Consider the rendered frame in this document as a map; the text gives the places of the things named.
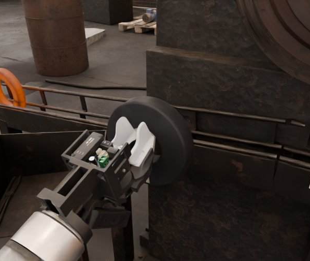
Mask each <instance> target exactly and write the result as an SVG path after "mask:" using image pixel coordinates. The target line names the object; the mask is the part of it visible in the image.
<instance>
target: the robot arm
mask: <svg viewBox="0 0 310 261"><path fill-rule="evenodd" d="M81 139H83V140H84V142H83V143H82V144H81V145H80V146H79V148H78V149H77V150H76V151H75V152H74V153H72V152H71V150H72V148H73V147H74V146H75V145H76V144H77V143H78V142H79V141H80V140H81ZM155 141H156V137H155V136H154V134H152V133H151V132H150V131H149V129H148V127H147V125H146V123H144V122H141V124H140V125H139V126H138V128H135V129H134V128H133V127H132V125H131V124H130V123H129V121H128V120H127V118H126V117H121V118H120V119H119V120H118V121H117V123H116V135H115V137H114V139H113V140H112V141H111V142H110V141H107V140H105V139H104V136H103V135H102V134H99V133H95V132H93V133H92V134H91V135H90V134H89V131H88V130H87V129H86V130H85V131H84V132H83V133H82V134H81V135H80V136H79V137H78V138H77V139H76V140H75V141H74V142H73V144H72V145H71V146H70V147H69V148H68V149H67V150H66V151H65V152H64V153H63V154H62V155H61V157H62V159H63V161H64V163H65V164H66V166H67V168H68V169H69V171H70V173H69V174H68V175H67V176H66V177H65V178H64V179H63V180H62V182H61V183H60V184H59V185H58V186H57V187H56V188H55V189H54V190H53V191H52V190H50V189H48V188H46V187H45V188H44V189H43V190H42V191H41V192H40V193H39V194H38V195H37V198H38V199H39V201H40V202H41V203H42V206H41V207H40V208H39V212H38V211H37V212H34V213H33V214H32V215H31V216H30V218H29V219H28V220H27V221H26V222H25V223H24V224H23V225H22V226H21V228H20V229H19V230H18V231H17V232H16V233H15V234H14V235H13V236H12V238H11V239H10V240H9V241H8V242H7V243H6V244H5V245H4V246H3V247H2V248H1V249H0V261H77V260H78V259H79V258H80V256H81V255H82V253H83V252H84V250H85V249H84V246H85V245H86V244H87V243H88V242H89V240H90V239H91V237H92V236H93V233H92V230H91V229H101V228H118V227H126V226H127V223H128V220H129V217H130V214H131V211H128V210H126V209H125V207H124V206H121V205H119V204H122V203H125V202H127V198H128V197H129V196H131V195H132V193H133V192H138V191H139V188H140V187H141V186H142V185H143V184H144V183H145V182H146V180H147V179H148V178H149V176H150V174H151V170H152V164H153V158H154V148H155Z"/></svg>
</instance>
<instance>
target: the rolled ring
mask: <svg viewBox="0 0 310 261"><path fill-rule="evenodd" d="M1 79H2V80H3V81H4V82H5V83H6V84H7V85H8V87H9V88H10V90H11V92H12V95H13V104H12V103H11V102H10V101H9V100H8V99H7V98H6V96H5V95H4V93H3V91H2V88H1ZM0 103H1V104H7V105H12V106H17V107H23V108H25V106H26V99H25V94H24V91H23V88H22V86H21V84H20V82H19V81H18V79H17V78H16V77H15V76H14V75H13V74H12V73H11V72H10V71H9V70H7V69H5V68H0Z"/></svg>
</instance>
